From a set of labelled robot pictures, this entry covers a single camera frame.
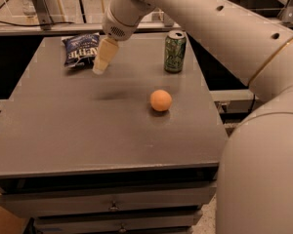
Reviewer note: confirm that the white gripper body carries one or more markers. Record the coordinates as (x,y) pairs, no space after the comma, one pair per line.
(114,25)

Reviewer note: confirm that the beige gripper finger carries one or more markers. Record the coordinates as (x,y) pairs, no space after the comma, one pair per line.
(107,50)

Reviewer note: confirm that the blue chip bag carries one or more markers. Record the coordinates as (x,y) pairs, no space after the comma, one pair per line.
(81,49)

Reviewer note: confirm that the green soda can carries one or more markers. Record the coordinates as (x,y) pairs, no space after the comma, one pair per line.
(175,48)

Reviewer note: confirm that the orange ball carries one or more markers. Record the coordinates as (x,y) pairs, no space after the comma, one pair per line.
(160,100)

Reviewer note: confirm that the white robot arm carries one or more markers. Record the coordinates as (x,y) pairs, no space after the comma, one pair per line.
(255,176)

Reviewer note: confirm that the grey drawer cabinet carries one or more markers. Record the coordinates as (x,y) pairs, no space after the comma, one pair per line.
(66,130)

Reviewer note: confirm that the upper grey drawer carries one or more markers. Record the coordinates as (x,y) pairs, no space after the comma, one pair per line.
(79,202)

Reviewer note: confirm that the grey drawer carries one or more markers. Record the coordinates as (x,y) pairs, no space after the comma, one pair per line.
(79,202)
(118,222)

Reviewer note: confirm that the lower grey drawer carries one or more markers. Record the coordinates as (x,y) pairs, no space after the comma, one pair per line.
(118,222)

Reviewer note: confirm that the cardboard box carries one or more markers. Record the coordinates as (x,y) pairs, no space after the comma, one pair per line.
(11,224)

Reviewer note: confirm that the metal frame rail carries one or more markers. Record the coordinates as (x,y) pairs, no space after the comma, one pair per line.
(66,29)

